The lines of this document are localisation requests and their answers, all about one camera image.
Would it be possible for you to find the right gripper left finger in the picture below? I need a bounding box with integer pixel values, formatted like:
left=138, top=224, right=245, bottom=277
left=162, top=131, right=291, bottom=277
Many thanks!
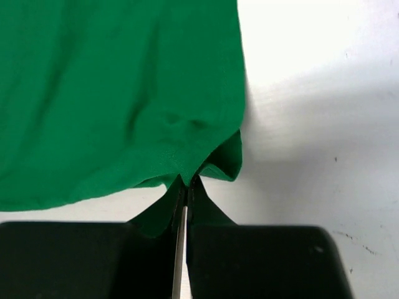
left=1, top=178, right=186, bottom=298

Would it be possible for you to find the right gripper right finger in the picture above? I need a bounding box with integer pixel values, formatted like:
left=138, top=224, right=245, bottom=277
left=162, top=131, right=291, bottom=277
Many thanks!
left=186, top=177, right=353, bottom=299

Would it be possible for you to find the green t-shirt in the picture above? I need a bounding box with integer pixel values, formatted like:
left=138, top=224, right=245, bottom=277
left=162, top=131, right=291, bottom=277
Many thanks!
left=0, top=0, right=248, bottom=213

